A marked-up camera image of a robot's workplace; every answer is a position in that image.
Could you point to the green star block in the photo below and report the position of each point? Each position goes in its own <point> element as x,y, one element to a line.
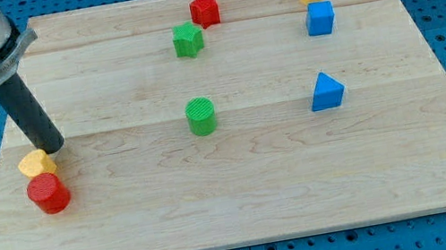
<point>187,40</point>

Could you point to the red star block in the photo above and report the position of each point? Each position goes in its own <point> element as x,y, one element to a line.
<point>205,12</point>

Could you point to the green cylinder block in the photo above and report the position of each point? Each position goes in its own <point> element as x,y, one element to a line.
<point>200,114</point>

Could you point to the wooden board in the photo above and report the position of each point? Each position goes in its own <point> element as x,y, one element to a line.
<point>272,170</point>

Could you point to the blue triangle block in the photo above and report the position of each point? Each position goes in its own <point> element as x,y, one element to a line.
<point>328,93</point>

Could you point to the blue cube block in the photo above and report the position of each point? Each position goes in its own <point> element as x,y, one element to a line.
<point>320,18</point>

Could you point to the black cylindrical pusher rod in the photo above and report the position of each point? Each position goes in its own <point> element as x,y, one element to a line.
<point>26,112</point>

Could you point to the red cylinder block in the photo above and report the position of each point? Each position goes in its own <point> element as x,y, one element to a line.
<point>48,192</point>

